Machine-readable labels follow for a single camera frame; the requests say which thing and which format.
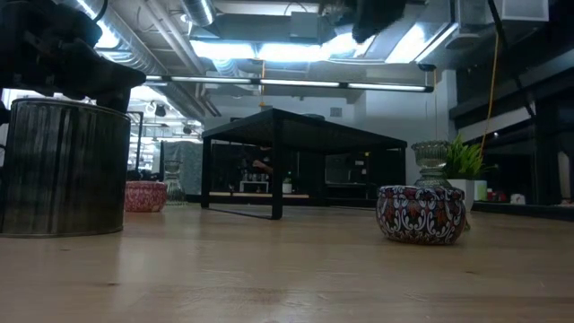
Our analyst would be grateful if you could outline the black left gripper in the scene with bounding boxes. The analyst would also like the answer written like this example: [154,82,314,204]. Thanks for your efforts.
[0,0,147,113]

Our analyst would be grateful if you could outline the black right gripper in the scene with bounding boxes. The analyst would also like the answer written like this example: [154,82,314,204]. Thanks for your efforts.
[317,0,407,45]

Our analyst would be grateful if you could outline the silver candle can orange tag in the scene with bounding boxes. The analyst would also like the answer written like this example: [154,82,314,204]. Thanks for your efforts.
[0,97,132,239]

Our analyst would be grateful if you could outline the pink patterned candle tin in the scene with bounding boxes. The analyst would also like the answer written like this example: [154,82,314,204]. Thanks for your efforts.
[124,180,169,214]

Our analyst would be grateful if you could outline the ribbed glass candlestick holder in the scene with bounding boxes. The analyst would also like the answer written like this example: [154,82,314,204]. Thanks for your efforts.
[411,140,452,189]
[162,160,187,206]

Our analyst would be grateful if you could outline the dark floral patterned candle tin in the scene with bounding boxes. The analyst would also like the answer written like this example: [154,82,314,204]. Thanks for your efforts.
[376,184,467,246]

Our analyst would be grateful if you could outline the ceiling light strip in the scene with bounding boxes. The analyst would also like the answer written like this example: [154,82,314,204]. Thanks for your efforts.
[145,74,435,94]

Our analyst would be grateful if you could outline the grey partition panel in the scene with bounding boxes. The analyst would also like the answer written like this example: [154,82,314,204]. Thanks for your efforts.
[160,140,204,196]

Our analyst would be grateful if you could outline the black perforated metal shelf riser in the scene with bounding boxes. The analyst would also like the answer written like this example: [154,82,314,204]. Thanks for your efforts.
[200,107,409,222]

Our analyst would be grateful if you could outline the person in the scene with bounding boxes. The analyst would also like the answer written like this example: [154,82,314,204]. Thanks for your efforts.
[241,145,275,180]

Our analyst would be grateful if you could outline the green plant in white pot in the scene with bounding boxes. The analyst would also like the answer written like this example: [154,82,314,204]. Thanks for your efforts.
[441,133,499,213]

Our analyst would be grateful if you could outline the silver ceiling air duct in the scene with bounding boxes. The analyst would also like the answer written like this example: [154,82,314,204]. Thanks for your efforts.
[53,0,223,120]

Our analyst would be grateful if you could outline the yellow hanging cable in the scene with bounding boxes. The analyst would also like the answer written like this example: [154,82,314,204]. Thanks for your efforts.
[478,33,500,156]

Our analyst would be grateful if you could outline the black aluminium table frame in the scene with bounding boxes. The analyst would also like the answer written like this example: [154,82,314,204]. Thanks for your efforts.
[125,26,574,222]

